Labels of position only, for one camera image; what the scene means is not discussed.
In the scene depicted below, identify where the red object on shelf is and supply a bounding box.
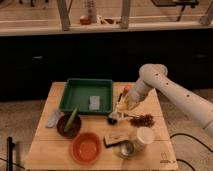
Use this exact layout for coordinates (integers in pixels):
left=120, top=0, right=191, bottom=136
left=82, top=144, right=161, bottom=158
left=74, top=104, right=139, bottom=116
left=79, top=16, right=92, bottom=25

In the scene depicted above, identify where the grey sponge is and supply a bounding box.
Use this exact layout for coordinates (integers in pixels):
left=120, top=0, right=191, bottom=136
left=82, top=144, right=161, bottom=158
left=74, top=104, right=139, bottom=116
left=89, top=96, right=100, bottom=110

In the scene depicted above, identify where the wooden block eraser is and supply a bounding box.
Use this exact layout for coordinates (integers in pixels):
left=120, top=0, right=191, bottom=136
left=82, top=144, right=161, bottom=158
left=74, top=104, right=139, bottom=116
left=103, top=131, right=128, bottom=148

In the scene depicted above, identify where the black stand on floor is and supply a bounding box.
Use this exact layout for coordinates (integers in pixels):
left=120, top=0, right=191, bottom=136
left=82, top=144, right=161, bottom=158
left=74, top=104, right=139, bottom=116
left=6, top=136, right=15, bottom=171

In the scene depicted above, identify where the orange tomato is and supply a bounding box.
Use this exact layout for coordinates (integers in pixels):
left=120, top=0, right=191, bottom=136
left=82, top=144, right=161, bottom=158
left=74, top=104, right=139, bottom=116
left=123, top=84, right=132, bottom=95

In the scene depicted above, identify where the yellow banana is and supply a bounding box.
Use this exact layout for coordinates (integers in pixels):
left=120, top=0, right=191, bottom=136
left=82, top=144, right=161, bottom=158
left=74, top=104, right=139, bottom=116
left=115, top=97, right=127, bottom=111

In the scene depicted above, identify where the green cucumber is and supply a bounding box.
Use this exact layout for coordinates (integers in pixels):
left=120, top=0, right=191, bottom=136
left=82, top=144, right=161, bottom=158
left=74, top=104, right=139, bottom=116
left=64, top=108, right=78, bottom=133

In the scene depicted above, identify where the grey folded cloth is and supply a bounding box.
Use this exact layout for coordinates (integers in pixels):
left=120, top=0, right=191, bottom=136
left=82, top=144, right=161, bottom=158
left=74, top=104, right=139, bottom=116
left=45, top=110, right=61, bottom=128

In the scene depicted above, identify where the white bottle on shelf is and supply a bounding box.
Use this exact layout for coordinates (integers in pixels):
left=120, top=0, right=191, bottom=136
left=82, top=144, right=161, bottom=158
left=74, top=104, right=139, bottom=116
left=85, top=0, right=97, bottom=23

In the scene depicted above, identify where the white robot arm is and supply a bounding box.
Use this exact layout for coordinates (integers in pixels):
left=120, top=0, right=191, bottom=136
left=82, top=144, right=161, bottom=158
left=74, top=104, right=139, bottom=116
left=125, top=64, right=213, bottom=138

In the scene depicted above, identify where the black cable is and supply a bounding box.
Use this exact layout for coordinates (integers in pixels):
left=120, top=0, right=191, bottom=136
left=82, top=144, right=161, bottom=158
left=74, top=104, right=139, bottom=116
left=169, top=132, right=213, bottom=171

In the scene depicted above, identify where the small metal cup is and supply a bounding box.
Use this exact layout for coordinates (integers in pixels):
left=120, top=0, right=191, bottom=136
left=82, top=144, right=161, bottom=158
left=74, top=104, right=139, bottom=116
left=119, top=140, right=134, bottom=158

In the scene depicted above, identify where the dark brown bowl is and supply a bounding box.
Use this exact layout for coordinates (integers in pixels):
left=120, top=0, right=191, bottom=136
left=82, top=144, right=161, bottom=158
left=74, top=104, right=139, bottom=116
left=56, top=115, right=81, bottom=139

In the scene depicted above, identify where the green plastic tray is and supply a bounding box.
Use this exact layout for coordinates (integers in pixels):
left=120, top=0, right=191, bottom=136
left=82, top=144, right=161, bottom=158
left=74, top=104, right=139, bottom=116
left=59, top=78, right=113, bottom=116

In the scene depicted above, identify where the white paper cup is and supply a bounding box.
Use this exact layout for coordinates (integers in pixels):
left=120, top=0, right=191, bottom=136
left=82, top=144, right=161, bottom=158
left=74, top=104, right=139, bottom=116
left=132, top=127, right=155, bottom=150

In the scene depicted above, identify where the wooden table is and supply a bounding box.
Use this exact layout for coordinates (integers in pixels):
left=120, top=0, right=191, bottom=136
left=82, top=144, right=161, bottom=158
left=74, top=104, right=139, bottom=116
left=24, top=81, right=179, bottom=171

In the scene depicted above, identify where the red bowl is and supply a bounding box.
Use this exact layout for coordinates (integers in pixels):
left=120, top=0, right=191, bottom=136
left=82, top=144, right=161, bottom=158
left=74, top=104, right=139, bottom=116
left=69, top=132, right=102, bottom=165

